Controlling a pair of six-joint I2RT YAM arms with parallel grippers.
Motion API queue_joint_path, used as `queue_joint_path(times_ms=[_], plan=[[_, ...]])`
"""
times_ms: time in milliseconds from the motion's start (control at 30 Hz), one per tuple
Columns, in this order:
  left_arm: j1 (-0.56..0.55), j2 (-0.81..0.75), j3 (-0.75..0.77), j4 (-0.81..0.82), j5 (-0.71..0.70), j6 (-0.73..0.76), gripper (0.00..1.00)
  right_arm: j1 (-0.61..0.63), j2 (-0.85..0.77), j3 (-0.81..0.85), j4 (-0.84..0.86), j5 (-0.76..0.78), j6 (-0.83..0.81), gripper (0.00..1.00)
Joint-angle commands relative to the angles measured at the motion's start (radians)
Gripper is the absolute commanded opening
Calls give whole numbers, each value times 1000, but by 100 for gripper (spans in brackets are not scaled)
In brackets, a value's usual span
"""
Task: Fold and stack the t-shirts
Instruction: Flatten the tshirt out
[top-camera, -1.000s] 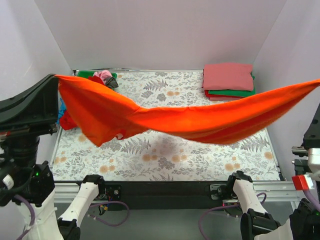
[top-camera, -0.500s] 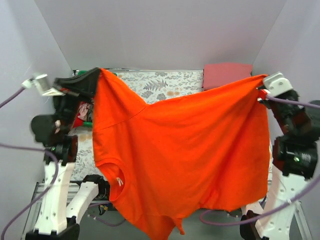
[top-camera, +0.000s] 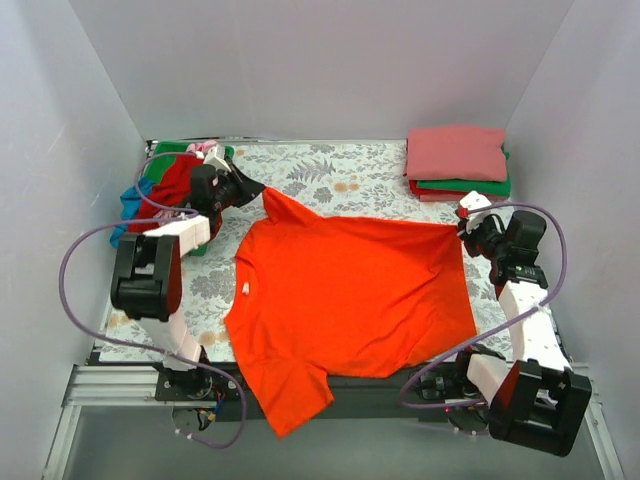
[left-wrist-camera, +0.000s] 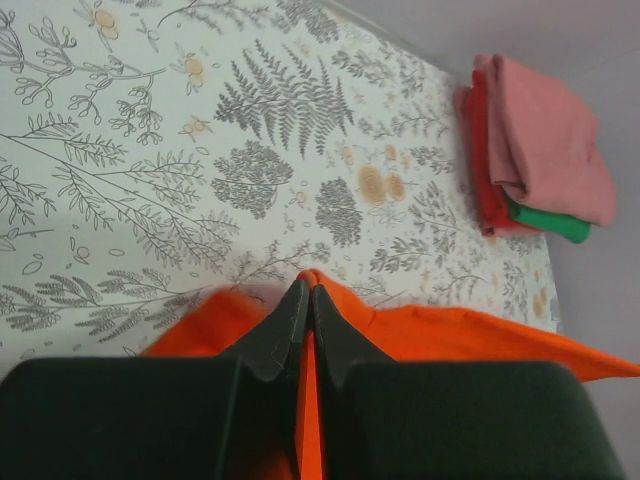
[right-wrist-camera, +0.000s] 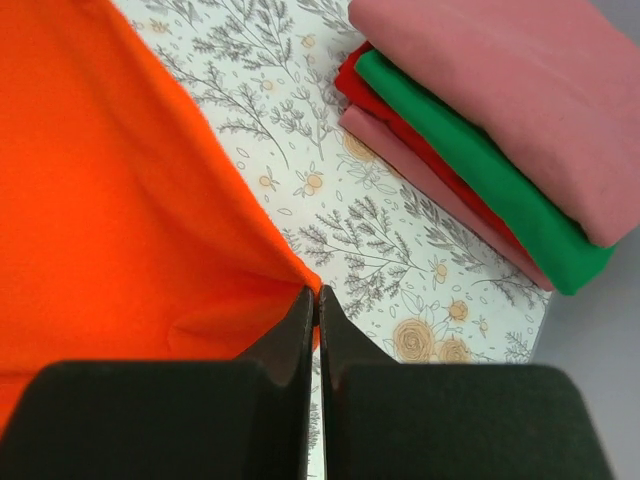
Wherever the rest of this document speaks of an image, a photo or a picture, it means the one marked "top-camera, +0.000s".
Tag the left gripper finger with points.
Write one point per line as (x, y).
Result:
(246, 196)
(242, 181)

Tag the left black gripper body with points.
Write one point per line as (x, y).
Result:
(233, 185)

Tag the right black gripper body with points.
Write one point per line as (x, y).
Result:
(473, 242)

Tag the orange t shirt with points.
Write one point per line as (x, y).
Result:
(318, 297)

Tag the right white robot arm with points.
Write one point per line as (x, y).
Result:
(535, 400)

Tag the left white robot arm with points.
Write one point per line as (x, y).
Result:
(147, 284)

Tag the red crumpled t shirt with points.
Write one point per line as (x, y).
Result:
(175, 183)

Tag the pink crumpled t shirt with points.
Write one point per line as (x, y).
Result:
(201, 150)

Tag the green plastic bin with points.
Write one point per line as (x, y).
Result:
(165, 149)

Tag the folded light pink t shirt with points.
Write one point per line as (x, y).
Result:
(454, 197)

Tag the blue crumpled t shirt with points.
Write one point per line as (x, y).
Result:
(131, 202)

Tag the floral table cloth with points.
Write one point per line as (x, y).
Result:
(346, 179)

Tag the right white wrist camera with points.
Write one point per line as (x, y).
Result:
(471, 211)

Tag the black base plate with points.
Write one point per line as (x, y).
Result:
(354, 398)

